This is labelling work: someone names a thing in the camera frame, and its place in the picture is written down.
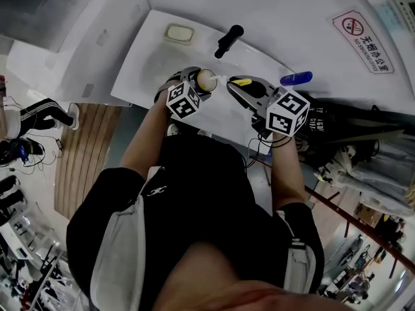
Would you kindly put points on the no smoking wall sign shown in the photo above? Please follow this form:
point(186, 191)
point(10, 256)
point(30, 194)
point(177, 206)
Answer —
point(363, 41)

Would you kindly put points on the person's left white shoe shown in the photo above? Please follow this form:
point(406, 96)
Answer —
point(173, 130)

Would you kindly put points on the cardboard box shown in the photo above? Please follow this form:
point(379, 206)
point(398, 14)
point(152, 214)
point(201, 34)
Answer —
point(368, 214)

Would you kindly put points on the wooden slatted platform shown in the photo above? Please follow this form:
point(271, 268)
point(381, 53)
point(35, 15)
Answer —
point(84, 160)

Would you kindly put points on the person's white shoe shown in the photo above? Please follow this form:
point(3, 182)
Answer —
point(173, 130)
point(204, 133)

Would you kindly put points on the white ceramic sink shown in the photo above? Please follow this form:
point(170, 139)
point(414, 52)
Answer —
point(155, 60)

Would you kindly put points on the black printed bag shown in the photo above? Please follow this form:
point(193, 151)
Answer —
point(340, 122)

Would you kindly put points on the red-brown wooden coat rack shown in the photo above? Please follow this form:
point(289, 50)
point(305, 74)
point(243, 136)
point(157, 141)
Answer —
point(356, 225)

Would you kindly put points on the blue bottle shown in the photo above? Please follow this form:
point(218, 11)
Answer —
point(296, 78)

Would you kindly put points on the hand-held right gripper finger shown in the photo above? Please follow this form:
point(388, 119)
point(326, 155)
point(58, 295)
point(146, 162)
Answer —
point(262, 82)
point(243, 97)

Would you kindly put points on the soap dish with soap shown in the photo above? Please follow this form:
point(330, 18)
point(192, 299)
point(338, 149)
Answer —
point(178, 33)

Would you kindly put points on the person's right white shoe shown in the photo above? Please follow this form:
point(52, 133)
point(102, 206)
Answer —
point(204, 133)

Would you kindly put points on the white stepped cabinet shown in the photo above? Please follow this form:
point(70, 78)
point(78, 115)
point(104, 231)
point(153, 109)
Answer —
point(81, 60)

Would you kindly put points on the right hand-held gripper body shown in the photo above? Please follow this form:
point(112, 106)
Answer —
point(285, 113)

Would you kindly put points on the silver foil covered window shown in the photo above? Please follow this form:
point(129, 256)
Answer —
point(32, 8)

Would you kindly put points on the person's left forearm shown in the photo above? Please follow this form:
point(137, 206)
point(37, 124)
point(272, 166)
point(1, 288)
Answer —
point(142, 141)

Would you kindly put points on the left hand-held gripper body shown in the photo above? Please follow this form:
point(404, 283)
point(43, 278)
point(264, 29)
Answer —
point(183, 100)

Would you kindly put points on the yellow toothbrush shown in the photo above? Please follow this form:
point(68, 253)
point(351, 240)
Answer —
point(241, 82)

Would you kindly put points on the black faucet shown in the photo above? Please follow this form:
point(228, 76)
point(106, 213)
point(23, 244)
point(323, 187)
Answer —
point(228, 41)

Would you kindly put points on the white and blue cup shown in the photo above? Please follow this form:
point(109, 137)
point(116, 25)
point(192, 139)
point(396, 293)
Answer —
point(209, 91)

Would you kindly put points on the hanging pale clothes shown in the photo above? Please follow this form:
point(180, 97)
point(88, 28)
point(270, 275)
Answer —
point(382, 180)

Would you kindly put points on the person's chest and chin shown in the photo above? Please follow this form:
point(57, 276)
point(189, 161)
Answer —
point(201, 274)

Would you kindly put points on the person's black shirt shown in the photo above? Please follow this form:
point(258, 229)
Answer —
point(201, 199)

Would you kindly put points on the person's right forearm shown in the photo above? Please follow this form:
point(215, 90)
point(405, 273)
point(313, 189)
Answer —
point(288, 173)

